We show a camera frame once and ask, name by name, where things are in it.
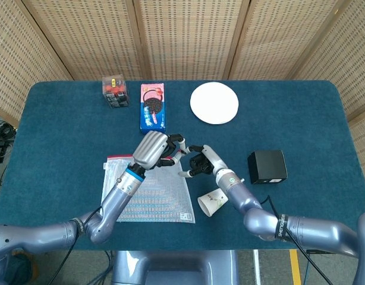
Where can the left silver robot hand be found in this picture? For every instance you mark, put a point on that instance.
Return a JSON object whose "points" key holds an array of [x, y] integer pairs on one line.
{"points": [[154, 151]]}

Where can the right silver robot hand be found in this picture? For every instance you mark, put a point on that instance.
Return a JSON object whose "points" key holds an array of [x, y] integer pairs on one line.
{"points": [[204, 163]]}

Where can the clear mesh zipper pouch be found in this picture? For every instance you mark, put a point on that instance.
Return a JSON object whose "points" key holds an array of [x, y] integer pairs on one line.
{"points": [[158, 193]]}

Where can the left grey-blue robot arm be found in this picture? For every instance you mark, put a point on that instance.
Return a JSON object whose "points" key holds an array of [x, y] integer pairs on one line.
{"points": [[81, 219]]}

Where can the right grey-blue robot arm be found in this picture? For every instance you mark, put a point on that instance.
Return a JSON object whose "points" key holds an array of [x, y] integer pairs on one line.
{"points": [[289, 219]]}

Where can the white paper cup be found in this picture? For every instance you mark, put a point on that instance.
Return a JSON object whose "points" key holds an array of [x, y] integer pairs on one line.
{"points": [[210, 203]]}

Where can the blue pink cookie box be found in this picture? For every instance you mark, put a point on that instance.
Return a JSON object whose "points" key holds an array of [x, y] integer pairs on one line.
{"points": [[152, 108]]}

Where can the white paper plate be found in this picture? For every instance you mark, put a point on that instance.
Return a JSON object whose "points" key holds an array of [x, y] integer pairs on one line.
{"points": [[214, 103]]}

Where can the black cardboard box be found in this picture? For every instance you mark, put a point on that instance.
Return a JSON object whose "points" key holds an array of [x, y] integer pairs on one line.
{"points": [[267, 166]]}

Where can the clear box of red items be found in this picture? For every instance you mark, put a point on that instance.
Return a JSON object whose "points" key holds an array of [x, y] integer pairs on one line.
{"points": [[115, 92]]}

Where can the grey-blue robot torso base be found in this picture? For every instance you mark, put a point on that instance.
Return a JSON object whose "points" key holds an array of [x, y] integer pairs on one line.
{"points": [[175, 267]]}

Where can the woven bamboo folding screen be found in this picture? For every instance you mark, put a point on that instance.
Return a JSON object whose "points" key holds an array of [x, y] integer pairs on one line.
{"points": [[182, 38]]}

